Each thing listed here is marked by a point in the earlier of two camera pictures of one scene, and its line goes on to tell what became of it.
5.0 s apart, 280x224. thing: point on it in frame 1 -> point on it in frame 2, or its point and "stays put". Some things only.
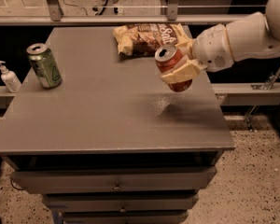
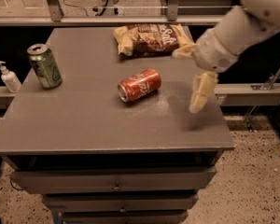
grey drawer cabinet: x=113 y=143 stays put
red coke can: x=167 y=57 -> x=139 y=85
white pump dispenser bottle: x=9 y=78 stays put
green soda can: x=45 y=64 stays put
